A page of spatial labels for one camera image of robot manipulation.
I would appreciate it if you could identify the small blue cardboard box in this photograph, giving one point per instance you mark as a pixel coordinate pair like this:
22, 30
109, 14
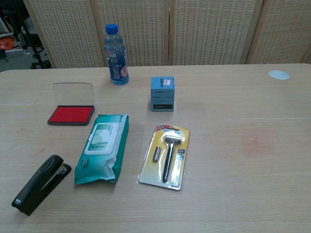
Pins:
162, 97

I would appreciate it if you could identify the yellow razor blister pack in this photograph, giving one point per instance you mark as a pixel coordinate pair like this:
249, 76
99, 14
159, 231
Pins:
165, 157

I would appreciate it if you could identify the green wet wipes pack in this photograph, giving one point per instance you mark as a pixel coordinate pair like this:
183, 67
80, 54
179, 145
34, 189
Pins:
102, 145

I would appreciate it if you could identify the water bottle with blue cap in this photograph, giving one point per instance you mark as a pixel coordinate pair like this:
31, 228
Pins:
117, 60

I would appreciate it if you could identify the red ink pad clear lid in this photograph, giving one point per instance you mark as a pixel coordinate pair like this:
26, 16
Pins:
70, 115

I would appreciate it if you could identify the wicker folding screen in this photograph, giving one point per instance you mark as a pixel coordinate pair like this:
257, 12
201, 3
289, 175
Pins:
194, 31

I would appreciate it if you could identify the white round table grommet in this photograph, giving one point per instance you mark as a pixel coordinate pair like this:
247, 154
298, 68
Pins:
279, 74

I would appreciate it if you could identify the black stapler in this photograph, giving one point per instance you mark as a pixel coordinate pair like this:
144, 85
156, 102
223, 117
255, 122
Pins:
39, 184

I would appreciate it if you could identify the black tripod stand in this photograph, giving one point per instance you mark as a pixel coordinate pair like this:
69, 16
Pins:
36, 52

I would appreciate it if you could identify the orange object on floor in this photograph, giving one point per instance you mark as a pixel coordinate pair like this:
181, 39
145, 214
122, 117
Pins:
6, 44

